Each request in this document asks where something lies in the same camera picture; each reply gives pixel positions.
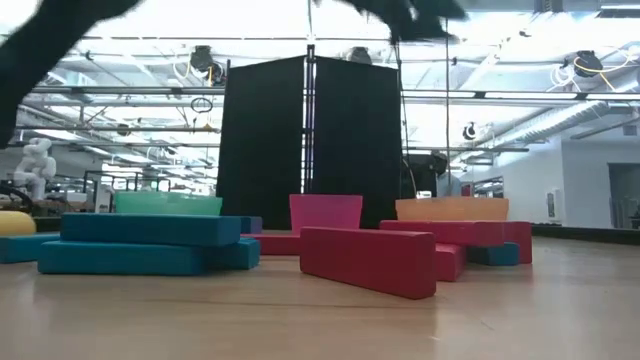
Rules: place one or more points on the long red wooden block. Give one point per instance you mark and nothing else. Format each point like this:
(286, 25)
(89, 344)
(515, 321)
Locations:
(365, 260)
(450, 262)
(445, 232)

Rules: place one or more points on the red wooden arch block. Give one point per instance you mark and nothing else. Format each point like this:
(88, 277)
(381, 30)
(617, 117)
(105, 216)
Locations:
(519, 242)
(275, 245)

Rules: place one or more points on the yellow wooden cylinder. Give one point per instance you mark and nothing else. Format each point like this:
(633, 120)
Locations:
(15, 223)

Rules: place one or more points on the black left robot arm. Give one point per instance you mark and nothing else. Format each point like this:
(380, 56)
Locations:
(40, 50)

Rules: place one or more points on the black fabric partition panel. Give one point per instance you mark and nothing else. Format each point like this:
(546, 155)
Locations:
(260, 140)
(357, 125)

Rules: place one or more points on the orange plastic bin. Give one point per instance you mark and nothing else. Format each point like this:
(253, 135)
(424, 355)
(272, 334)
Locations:
(450, 209)

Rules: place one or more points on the red plastic bin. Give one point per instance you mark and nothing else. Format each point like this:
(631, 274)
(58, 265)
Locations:
(325, 212)

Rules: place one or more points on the slim blue wooden block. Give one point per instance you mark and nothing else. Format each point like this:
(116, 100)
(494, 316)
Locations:
(22, 248)
(495, 255)

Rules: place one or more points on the thick blue wooden block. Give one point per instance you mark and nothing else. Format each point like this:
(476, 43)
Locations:
(252, 225)

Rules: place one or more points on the teal plastic bin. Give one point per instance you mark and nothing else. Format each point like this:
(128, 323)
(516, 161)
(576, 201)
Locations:
(165, 204)

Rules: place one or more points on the flat blue wooden block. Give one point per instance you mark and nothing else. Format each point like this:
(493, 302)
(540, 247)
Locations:
(125, 260)
(150, 229)

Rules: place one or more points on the white humanoid robot figure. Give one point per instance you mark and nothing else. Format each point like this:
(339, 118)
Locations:
(35, 165)

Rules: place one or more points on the silver ceiling duct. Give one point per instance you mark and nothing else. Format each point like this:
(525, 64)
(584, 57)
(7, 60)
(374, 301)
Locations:
(575, 120)

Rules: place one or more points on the white wall-mounted unit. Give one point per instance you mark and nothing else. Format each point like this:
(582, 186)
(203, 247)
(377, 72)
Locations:
(554, 205)

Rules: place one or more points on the black aluminium table frame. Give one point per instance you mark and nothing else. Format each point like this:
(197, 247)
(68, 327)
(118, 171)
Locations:
(585, 235)

